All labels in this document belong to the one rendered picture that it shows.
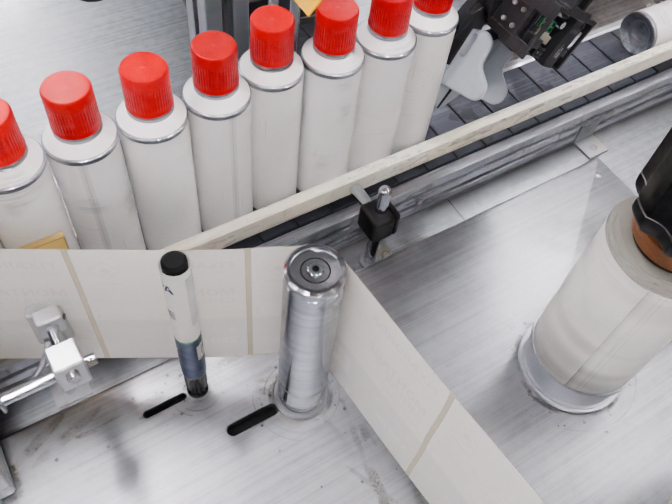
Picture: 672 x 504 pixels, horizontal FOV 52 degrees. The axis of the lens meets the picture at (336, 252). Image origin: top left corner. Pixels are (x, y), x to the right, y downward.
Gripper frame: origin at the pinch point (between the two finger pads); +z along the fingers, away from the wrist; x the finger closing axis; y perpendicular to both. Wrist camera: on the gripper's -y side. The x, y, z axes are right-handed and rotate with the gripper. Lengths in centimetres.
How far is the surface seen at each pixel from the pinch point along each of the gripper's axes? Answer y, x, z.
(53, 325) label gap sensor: 12.2, -39.5, 14.4
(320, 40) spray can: 1.4, -20.0, -3.2
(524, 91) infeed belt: 0.1, 14.6, -2.2
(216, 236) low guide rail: 4.6, -22.4, 15.1
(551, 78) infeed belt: -0.2, 18.5, -4.4
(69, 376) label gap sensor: 16.0, -39.8, 14.5
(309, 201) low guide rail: 4.8, -14.2, 10.8
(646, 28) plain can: 0.7, 28.0, -13.8
